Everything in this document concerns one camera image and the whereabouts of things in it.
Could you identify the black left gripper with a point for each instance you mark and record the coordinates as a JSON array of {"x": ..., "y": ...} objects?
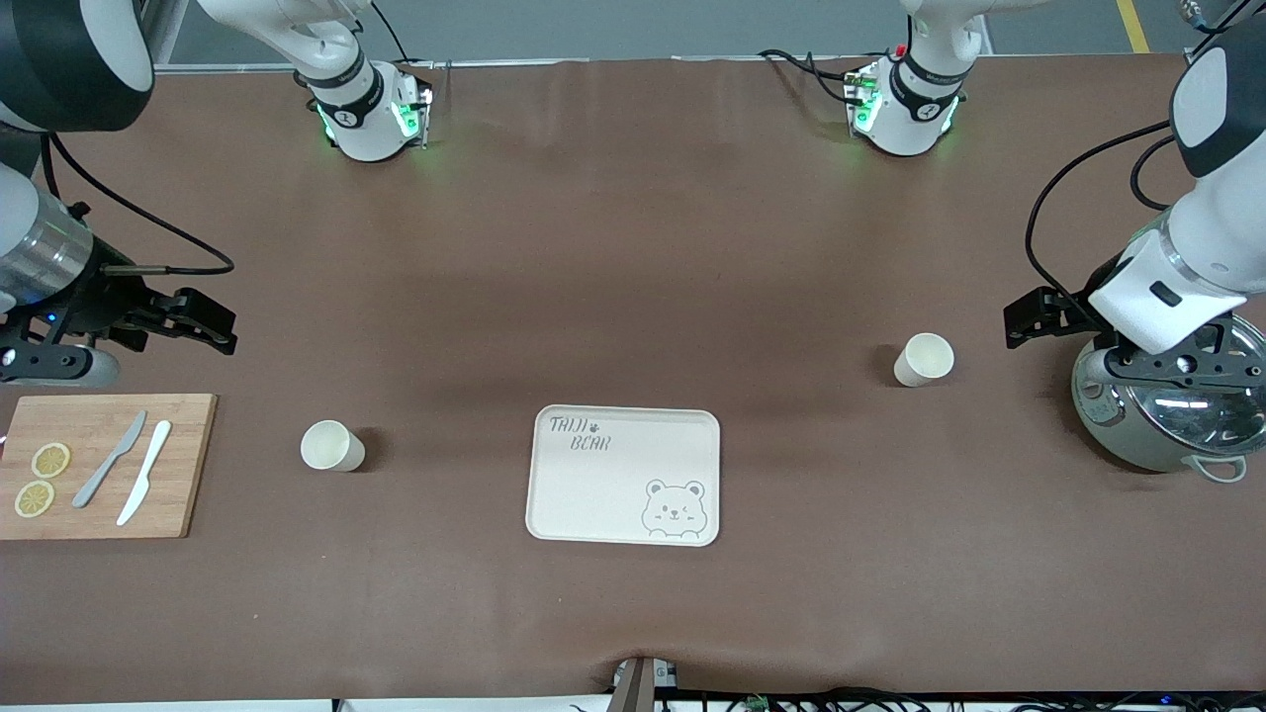
[{"x": 1076, "y": 308}]

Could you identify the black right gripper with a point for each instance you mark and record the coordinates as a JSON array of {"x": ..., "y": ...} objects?
[{"x": 99, "y": 303}]

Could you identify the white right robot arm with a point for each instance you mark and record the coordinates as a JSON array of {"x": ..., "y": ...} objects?
[{"x": 366, "y": 138}]

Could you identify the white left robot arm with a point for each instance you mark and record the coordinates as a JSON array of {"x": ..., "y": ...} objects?
[{"x": 1221, "y": 227}]

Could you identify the white bear print tray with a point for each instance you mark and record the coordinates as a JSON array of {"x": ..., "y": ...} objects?
[{"x": 613, "y": 494}]

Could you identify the grey rice cooker pot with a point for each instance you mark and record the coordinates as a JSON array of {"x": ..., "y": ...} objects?
[{"x": 1113, "y": 440}]

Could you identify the white plastic knife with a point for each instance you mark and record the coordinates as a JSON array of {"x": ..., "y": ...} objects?
[{"x": 143, "y": 480}]

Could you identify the wooden cutting board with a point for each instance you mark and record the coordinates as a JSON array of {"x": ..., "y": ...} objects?
[{"x": 183, "y": 494}]

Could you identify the glass cooker lid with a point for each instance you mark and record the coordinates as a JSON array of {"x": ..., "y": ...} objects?
[{"x": 1187, "y": 415}]

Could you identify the grey plastic knife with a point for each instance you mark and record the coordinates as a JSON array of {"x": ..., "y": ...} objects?
[{"x": 99, "y": 480}]

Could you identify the yellow lemon slice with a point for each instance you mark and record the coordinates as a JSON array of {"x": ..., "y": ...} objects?
[
  {"x": 35, "y": 499},
  {"x": 50, "y": 460}
]

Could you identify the brown table cover mat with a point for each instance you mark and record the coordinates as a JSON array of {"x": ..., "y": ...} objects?
[{"x": 633, "y": 247}]

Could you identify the metal table edge clamp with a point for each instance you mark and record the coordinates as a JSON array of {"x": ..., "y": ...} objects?
[{"x": 633, "y": 687}]

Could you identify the aluminium frame post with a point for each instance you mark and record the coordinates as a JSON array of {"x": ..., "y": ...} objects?
[{"x": 168, "y": 30}]

